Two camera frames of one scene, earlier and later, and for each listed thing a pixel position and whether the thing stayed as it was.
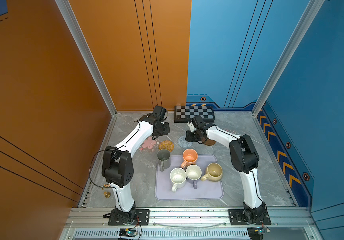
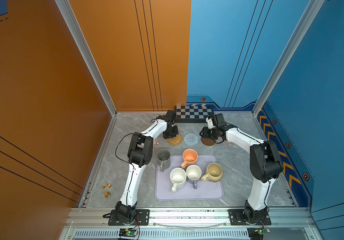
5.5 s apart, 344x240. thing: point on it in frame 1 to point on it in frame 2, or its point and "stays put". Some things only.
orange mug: x=190 y=157 stays put
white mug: x=178 y=176 stays put
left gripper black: x=166 y=129 to x=176 y=132
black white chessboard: x=183 y=114 stays put
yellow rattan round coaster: x=166 y=144 to x=176 y=140
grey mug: x=164 y=159 stays put
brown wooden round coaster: x=209 y=142 stays put
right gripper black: x=188 y=138 to x=204 y=132
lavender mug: x=193 y=174 stays put
